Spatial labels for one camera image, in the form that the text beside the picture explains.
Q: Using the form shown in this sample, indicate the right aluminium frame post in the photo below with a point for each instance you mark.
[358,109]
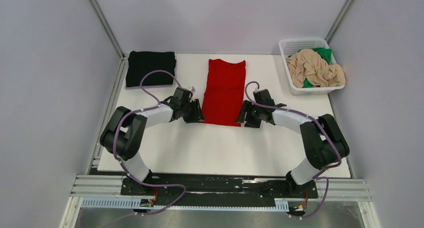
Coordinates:
[338,20]

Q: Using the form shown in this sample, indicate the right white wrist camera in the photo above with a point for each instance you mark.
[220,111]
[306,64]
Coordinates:
[256,91]

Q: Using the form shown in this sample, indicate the white slotted cable duct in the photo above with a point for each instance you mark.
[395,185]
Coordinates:
[144,204]

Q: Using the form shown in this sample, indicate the aluminium frame post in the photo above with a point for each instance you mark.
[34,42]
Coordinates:
[338,20]
[106,27]

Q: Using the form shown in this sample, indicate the beige t-shirt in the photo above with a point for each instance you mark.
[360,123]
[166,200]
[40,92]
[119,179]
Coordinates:
[308,64]

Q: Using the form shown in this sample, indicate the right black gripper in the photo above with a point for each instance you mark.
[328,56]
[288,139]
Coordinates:
[250,122]

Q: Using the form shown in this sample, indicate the red t-shirt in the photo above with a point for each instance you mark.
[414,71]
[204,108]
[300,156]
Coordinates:
[224,93]

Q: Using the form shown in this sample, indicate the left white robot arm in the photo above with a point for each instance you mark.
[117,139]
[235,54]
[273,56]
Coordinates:
[123,134]

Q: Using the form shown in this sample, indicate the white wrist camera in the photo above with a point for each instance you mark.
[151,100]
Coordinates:
[256,91]
[192,90]

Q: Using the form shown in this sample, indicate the green t-shirt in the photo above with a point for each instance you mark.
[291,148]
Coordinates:
[325,54]

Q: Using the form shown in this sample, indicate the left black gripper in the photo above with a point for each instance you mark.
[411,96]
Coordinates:
[198,114]

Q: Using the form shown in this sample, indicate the folded black t-shirt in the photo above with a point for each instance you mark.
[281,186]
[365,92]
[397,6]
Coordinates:
[150,69]

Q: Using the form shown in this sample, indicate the left aluminium frame post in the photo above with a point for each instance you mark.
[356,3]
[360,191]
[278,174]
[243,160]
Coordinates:
[106,27]

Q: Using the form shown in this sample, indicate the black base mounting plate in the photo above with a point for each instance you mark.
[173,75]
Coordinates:
[196,189]

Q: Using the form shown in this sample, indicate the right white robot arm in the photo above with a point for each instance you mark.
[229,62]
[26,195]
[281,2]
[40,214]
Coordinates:
[323,142]

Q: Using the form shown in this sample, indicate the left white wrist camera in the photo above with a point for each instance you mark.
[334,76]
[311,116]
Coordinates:
[192,90]

